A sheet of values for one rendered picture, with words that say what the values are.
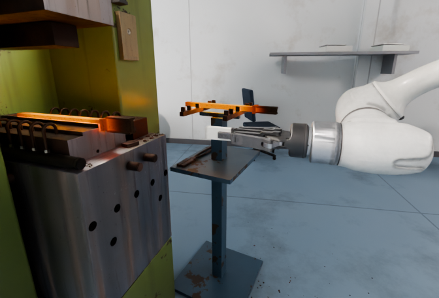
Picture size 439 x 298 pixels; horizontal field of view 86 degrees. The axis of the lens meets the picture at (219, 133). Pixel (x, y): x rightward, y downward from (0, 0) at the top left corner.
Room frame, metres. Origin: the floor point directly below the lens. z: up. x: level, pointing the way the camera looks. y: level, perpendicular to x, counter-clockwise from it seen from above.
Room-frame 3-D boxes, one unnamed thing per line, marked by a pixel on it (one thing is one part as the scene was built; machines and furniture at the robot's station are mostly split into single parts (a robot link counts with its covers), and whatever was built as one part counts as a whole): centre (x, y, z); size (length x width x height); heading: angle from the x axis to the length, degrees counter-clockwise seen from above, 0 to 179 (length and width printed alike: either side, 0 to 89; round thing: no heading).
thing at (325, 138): (0.48, -0.22, 1.00); 0.09 x 0.06 x 0.09; 161
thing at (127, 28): (0.99, 0.36, 1.27); 0.09 x 0.02 x 0.17; 161
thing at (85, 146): (0.72, 0.54, 0.96); 0.42 x 0.20 x 0.09; 71
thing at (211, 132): (0.55, 0.00, 1.00); 0.07 x 0.01 x 0.03; 71
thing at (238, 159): (1.11, 0.00, 0.71); 0.40 x 0.30 x 0.02; 153
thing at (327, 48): (3.04, -1.39, 1.40); 0.33 x 0.32 x 0.08; 80
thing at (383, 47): (2.94, -1.98, 1.40); 0.32 x 0.31 x 0.08; 80
